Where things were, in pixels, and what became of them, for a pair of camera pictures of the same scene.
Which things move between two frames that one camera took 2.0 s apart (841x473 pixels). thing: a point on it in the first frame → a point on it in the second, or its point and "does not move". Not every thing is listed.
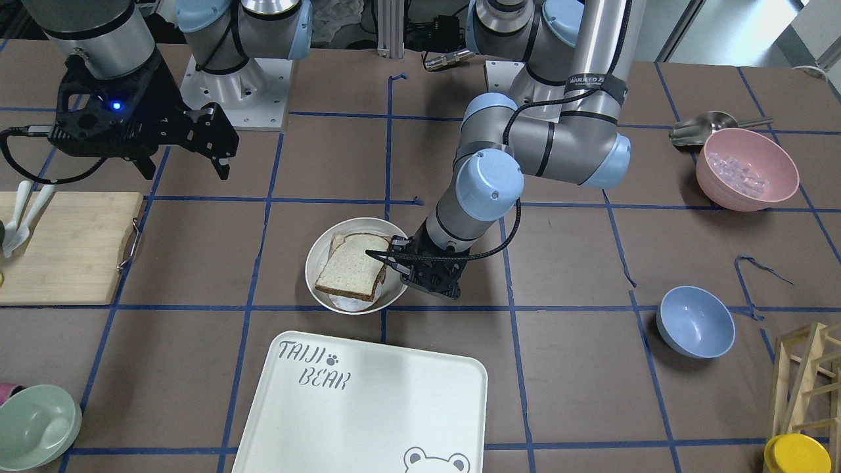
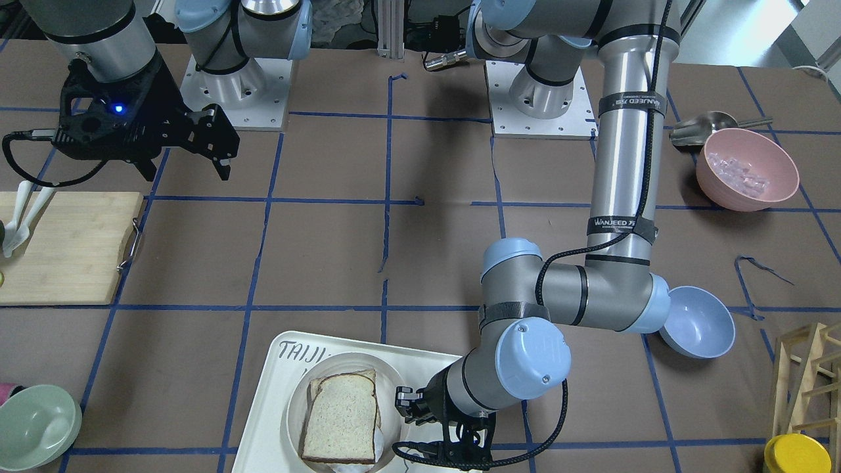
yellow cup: [794, 452] does not move
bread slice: [352, 271] → [340, 425]
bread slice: [338, 239] → [341, 409]
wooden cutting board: [73, 250] does not move
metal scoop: [698, 129] does not move
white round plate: [393, 286] → [341, 413]
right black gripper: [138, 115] does not move
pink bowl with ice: [743, 170] does not move
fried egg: [348, 303] → [378, 445]
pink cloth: [5, 389] does not move
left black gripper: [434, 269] → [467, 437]
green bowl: [38, 424] does not move
